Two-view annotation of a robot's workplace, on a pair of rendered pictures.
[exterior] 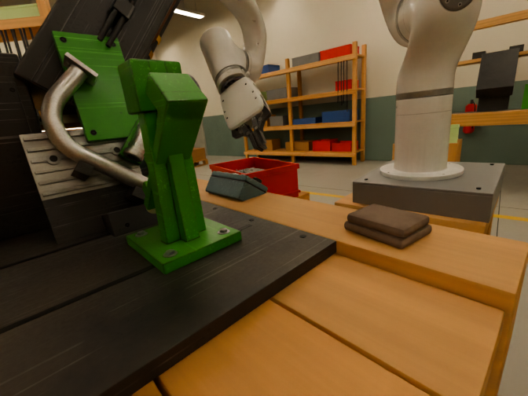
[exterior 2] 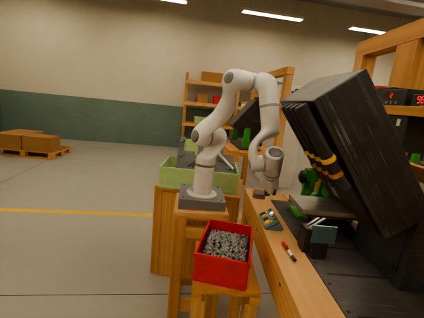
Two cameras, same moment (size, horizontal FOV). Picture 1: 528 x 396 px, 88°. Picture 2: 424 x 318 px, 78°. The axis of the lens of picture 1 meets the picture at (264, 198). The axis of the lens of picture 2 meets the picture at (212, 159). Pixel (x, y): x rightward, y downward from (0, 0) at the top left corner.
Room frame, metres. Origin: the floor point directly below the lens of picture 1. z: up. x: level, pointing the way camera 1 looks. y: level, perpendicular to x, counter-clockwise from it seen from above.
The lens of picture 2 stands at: (1.87, 0.61, 1.48)
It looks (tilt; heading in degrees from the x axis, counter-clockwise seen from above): 12 degrees down; 220
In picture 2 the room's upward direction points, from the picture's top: 6 degrees clockwise
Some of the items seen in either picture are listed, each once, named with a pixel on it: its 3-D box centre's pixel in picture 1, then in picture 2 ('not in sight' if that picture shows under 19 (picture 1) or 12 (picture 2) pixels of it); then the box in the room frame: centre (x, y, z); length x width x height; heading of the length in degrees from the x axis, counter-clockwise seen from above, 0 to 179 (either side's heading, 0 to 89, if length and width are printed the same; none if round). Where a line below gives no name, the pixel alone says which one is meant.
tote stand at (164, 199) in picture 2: not in sight; (199, 223); (0.22, -0.82, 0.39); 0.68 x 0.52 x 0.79; 122
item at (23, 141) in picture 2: not in sight; (34, 143); (0.07, -5.91, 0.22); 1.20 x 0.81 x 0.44; 133
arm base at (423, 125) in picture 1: (421, 135); (203, 179); (0.69, -0.41, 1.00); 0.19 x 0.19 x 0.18
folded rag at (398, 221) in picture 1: (386, 222); (259, 194); (0.38, -0.18, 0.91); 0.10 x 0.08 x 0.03; 32
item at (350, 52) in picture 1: (295, 112); not in sight; (6.46, -0.89, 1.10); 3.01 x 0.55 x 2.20; 48
